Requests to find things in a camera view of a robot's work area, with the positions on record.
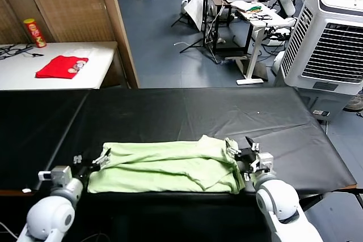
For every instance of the white side table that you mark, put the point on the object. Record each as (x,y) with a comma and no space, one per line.
(17,74)

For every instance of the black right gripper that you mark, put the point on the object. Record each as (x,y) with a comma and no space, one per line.
(246,158)

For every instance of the folded red shirt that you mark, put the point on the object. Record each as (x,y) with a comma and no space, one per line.
(59,67)

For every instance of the white humanoid robot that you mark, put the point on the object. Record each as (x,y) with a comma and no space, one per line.
(285,1)

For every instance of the black tripod monitor stand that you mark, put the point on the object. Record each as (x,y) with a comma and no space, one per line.
(204,18)

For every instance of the wooden partition screen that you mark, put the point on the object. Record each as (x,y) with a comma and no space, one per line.
(71,4)

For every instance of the red chips can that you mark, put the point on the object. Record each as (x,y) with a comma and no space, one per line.
(35,33)

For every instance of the light green t-shirt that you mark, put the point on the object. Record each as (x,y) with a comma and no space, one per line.
(158,168)

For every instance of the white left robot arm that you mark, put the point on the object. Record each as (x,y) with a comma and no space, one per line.
(51,213)

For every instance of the white tube piece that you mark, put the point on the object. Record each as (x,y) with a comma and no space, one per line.
(181,43)

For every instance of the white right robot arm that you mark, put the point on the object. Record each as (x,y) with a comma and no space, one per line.
(279,199)

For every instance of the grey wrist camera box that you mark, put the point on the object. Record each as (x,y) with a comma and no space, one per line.
(265,160)
(59,174)

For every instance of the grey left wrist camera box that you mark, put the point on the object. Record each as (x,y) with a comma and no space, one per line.
(59,174)

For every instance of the black leather table cover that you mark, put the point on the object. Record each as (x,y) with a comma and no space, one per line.
(184,111)
(28,134)

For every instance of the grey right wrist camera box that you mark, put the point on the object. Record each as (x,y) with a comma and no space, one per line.
(265,160)

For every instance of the white air cooler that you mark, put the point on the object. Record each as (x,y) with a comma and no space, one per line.
(326,43)

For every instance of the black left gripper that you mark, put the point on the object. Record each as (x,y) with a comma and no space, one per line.
(90,167)

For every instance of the brown desk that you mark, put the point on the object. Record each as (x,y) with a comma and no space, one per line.
(224,1)

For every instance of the white power strip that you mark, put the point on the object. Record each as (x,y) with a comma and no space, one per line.
(321,112)

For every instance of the green and teal cloth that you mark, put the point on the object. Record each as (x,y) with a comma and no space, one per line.
(253,9)

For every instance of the white standing desk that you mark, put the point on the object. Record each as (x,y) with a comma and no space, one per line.
(255,40)

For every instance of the white reflector board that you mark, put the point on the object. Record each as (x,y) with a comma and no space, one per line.
(194,12)

